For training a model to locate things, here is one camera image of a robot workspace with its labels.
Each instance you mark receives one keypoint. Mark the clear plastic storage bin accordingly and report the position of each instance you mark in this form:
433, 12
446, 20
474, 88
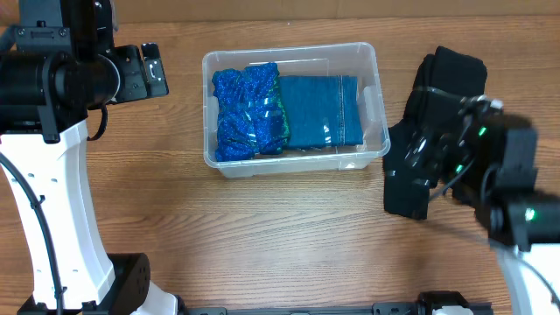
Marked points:
353, 59

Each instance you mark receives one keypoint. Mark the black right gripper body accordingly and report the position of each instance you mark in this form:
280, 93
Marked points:
453, 168

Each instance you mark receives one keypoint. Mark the blue denim jeans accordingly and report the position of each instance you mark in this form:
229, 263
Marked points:
322, 111

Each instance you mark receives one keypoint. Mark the black folded garment top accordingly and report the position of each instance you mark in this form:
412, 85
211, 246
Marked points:
442, 80

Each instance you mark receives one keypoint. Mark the black garment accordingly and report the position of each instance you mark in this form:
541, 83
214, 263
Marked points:
468, 191
442, 80
400, 192

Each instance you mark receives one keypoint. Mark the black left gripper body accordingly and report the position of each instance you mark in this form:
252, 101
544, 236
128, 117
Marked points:
129, 73

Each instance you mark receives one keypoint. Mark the blue sequined fabric bundle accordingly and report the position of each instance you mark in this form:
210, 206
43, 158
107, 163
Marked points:
252, 119

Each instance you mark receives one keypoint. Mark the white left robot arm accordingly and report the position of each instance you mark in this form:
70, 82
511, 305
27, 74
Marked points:
58, 63

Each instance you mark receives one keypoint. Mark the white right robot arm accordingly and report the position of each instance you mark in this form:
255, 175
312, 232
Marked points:
522, 226

